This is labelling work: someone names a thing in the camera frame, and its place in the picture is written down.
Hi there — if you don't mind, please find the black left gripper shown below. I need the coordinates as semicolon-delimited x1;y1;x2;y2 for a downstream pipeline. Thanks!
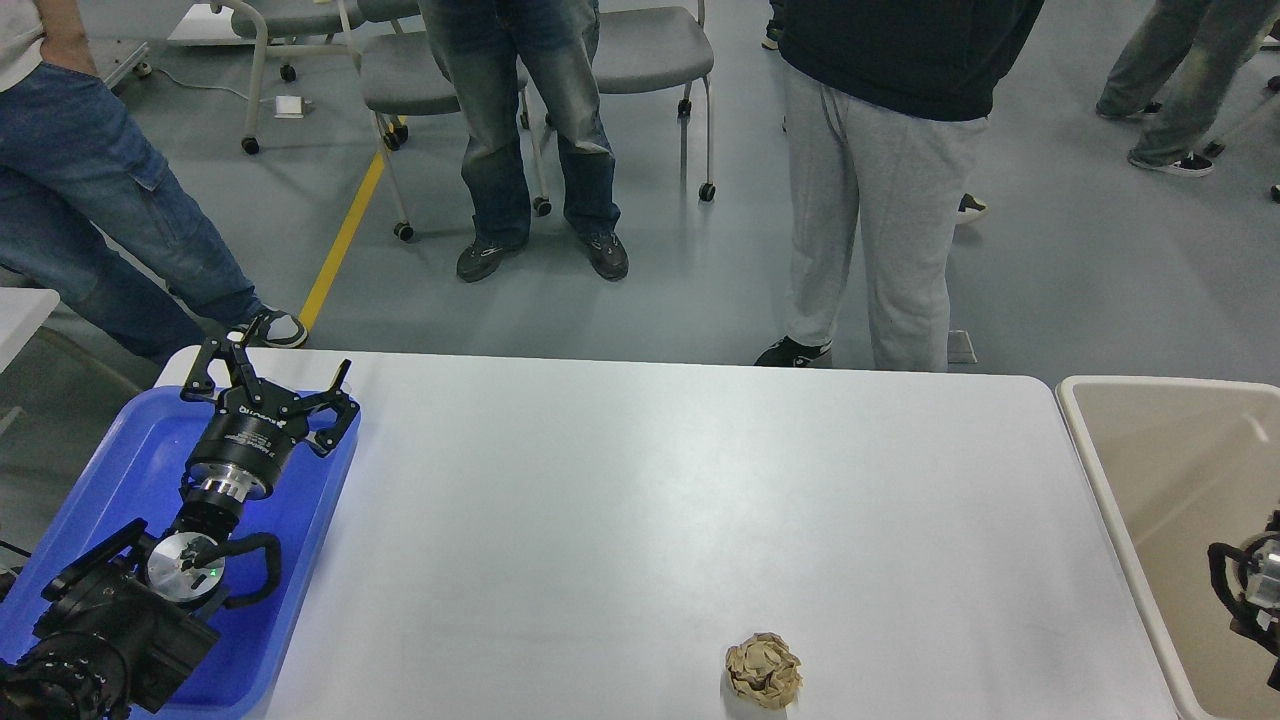
179;316;364;500

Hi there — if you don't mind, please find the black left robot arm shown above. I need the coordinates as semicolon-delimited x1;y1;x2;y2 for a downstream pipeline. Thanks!
3;337;360;719

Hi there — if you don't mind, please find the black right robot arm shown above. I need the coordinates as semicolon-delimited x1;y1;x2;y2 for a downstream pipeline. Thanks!
1207;510;1279;657

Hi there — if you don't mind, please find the blue plastic tray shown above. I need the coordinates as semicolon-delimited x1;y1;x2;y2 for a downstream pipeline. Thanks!
1;386;357;719

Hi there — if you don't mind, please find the white side table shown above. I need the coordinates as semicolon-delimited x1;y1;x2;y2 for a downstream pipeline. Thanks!
0;287;60;372

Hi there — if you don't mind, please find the person in blue jeans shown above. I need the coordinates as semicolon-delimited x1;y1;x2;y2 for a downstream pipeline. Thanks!
1;1;308;365

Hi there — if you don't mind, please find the white power adapter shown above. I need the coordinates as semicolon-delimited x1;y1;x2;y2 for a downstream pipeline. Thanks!
273;95;306;119

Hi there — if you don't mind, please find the grey chair middle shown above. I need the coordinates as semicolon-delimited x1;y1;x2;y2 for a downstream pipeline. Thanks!
353;1;460;243

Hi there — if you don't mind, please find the grey chair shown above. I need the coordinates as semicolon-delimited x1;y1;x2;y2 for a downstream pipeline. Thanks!
353;1;460;243
206;1;365;155
545;0;719;202

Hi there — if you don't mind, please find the grey chair left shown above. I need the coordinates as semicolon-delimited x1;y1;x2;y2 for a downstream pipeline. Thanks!
206;1;365;155

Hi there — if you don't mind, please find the person in faded jeans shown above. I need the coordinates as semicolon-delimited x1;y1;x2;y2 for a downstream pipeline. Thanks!
417;0;631;283

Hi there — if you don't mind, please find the grey chair right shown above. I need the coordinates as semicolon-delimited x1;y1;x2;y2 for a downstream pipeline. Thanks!
545;0;719;202

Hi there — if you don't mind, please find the crumpled brown paper ball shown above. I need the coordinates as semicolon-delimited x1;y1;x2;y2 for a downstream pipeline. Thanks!
724;632;803;710

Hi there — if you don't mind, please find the person in grey sweatpants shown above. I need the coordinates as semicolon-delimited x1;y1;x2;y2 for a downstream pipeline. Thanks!
756;1;1042;372

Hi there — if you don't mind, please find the person in black shoes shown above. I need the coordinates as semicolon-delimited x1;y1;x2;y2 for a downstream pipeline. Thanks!
955;193;989;225

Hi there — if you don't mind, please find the beige plastic bin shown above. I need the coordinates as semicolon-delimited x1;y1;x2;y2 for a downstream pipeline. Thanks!
1057;375;1279;719

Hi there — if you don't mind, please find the person in olive trousers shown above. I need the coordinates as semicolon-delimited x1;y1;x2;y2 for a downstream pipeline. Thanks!
1094;1;1277;178

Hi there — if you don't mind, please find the white chair base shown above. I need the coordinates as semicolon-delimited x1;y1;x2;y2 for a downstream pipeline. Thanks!
1201;76;1279;158

